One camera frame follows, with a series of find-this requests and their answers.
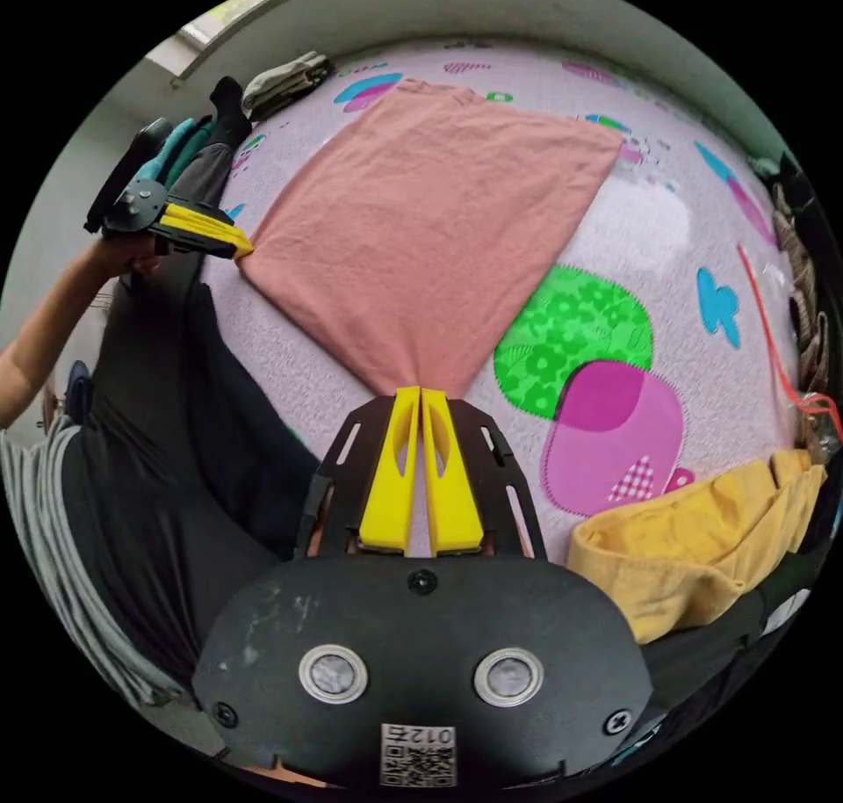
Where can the grey-green pile of clothes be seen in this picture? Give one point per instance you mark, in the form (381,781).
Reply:
(283,81)

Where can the person's left forearm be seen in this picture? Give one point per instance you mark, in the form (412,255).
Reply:
(46,348)

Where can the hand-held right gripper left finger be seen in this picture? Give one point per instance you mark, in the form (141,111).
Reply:
(387,487)

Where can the yellow and black pile of clothes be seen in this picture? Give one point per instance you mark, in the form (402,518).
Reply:
(685,552)

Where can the bed with printed quilt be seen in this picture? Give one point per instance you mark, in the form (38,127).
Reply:
(632,223)

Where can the teal pile of clothes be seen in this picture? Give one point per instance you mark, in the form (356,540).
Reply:
(170,151)

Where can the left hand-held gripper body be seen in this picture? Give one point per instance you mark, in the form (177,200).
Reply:
(137,206)

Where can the person's body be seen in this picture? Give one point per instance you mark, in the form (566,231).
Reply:
(151,434)

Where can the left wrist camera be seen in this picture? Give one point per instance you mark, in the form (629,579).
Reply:
(128,160)

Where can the window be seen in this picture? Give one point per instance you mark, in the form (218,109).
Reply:
(197,31)

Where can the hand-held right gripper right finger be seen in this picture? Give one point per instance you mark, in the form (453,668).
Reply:
(454,493)

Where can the person's left hand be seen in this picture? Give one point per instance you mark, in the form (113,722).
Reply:
(132,259)

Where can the pink short sleeve shirt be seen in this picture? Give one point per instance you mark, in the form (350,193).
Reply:
(421,223)

